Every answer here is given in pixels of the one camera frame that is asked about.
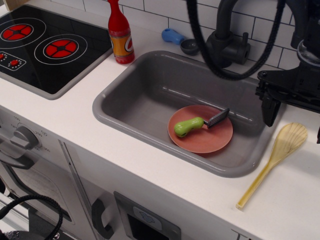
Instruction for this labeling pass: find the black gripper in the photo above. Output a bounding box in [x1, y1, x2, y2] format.
[256, 62, 320, 144]

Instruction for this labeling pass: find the green handled grey spatula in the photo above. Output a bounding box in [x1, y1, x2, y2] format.
[174, 108, 230, 138]

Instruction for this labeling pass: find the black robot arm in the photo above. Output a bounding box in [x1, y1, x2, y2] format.
[256, 0, 320, 127]

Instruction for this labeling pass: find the pink round plate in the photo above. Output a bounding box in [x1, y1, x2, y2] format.
[167, 105, 233, 154]

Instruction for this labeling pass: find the grey plastic sink basin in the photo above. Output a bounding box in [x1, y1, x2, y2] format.
[92, 51, 275, 178]

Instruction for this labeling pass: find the wooden spoon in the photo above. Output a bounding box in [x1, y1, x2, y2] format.
[235, 122, 308, 210]

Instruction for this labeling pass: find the dark grey toy faucet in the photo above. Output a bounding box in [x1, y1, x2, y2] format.
[206, 0, 251, 68]

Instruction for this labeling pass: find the grey dishwasher control panel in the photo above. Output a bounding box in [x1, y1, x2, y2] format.
[113, 191, 182, 240]

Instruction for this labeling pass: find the red toy sauce bottle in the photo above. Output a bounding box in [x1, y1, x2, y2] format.
[108, 0, 135, 64]

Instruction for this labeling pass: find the white toy oven door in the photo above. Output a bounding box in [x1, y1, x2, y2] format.
[0, 107, 98, 240]

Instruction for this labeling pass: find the black toy stovetop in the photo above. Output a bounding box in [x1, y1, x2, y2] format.
[0, 5, 112, 100]

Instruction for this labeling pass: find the grey oven knob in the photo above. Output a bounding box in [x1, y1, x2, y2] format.
[10, 126, 40, 150]

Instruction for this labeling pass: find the blue handled grey ladle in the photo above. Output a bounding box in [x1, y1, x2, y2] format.
[161, 28, 200, 56]

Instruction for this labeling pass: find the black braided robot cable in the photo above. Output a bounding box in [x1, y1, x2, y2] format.
[0, 0, 286, 240]

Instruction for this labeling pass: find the dark grey cabinet handle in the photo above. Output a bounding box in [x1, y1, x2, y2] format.
[91, 198, 114, 240]

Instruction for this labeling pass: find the grey oven door handle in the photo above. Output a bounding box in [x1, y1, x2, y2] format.
[0, 141, 35, 170]

